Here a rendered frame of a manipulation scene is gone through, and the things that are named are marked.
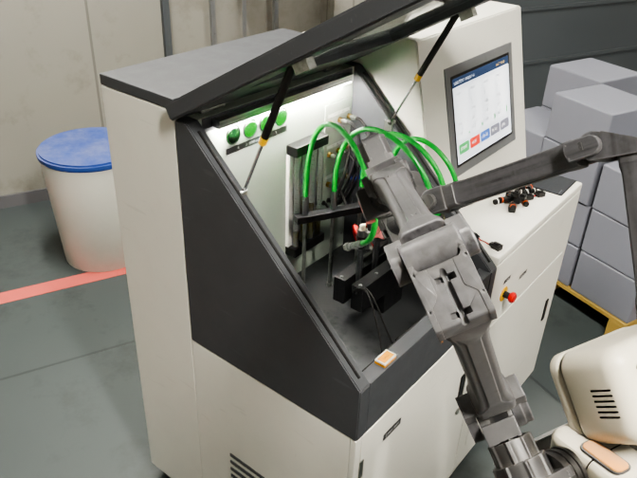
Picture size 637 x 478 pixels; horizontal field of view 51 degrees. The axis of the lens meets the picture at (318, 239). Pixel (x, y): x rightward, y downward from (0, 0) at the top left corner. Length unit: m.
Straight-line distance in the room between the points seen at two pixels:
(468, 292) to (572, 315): 2.85
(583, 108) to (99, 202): 2.36
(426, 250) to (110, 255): 2.99
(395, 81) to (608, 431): 1.24
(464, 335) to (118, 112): 1.20
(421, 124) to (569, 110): 1.47
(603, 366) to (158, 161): 1.13
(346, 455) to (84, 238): 2.28
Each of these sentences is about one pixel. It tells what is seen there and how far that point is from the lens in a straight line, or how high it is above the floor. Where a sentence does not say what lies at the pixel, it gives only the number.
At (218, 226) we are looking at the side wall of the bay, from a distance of 1.63.
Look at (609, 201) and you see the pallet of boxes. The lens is 3.33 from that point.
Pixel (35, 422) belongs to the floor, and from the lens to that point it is 2.97.
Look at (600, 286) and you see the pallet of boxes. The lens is 3.49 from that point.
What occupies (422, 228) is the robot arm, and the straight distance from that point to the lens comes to 0.87.
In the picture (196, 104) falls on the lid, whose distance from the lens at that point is 1.51.
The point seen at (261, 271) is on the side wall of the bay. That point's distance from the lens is 1.58.
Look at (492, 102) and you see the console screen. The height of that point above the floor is 1.28.
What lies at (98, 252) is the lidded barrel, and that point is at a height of 0.13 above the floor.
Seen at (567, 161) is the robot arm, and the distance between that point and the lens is 1.44.
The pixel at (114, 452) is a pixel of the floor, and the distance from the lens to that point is 2.77.
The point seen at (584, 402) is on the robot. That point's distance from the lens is 1.14.
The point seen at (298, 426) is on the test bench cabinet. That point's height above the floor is 0.72.
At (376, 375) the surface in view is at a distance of 1.60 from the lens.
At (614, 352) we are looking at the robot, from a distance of 1.09.
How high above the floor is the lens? 2.02
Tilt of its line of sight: 31 degrees down
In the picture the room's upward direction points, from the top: 2 degrees clockwise
